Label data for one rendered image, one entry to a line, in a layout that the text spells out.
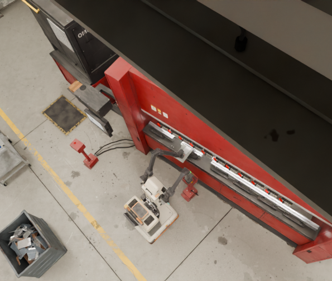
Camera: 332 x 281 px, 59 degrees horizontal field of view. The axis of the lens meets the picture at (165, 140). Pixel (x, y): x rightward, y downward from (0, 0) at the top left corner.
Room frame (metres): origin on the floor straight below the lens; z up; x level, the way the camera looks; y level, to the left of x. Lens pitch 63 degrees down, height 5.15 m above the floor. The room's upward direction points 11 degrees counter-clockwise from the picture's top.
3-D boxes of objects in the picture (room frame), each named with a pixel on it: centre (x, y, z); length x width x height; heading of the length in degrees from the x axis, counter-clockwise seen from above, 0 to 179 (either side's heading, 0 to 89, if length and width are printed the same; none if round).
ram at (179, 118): (1.48, -0.78, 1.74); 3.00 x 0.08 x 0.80; 43
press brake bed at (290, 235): (1.45, -0.74, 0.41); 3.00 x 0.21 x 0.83; 43
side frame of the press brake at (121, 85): (2.79, 0.20, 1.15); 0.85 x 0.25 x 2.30; 133
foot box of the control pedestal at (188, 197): (1.51, -0.22, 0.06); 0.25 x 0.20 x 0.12; 123
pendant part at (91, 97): (2.55, 0.88, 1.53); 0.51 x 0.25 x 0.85; 39
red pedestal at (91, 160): (2.51, 1.50, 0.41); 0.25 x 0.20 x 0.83; 133
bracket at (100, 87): (2.73, 0.75, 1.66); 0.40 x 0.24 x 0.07; 43
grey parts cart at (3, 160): (2.87, 3.18, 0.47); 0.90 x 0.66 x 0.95; 34
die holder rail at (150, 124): (2.36, 0.04, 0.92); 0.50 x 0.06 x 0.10; 43
